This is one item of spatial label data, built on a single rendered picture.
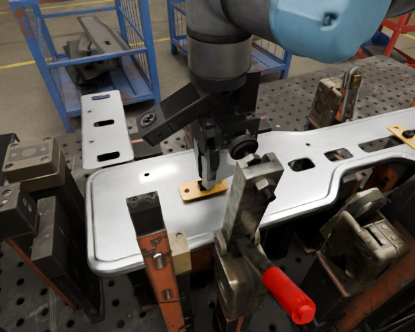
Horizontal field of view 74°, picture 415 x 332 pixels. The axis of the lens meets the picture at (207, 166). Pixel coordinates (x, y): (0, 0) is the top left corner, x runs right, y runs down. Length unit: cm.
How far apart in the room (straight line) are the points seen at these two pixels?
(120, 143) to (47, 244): 24
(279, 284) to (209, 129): 20
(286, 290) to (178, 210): 26
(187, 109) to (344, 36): 20
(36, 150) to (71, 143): 61
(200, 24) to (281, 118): 94
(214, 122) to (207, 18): 13
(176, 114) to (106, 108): 40
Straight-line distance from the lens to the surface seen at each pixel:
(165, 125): 36
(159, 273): 34
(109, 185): 53
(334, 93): 74
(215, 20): 31
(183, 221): 46
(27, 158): 56
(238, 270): 36
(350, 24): 23
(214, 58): 32
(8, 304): 85
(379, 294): 56
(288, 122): 121
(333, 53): 23
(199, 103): 35
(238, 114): 39
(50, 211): 53
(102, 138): 64
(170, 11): 344
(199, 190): 48
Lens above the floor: 138
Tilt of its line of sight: 45 degrees down
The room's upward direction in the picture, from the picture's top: straight up
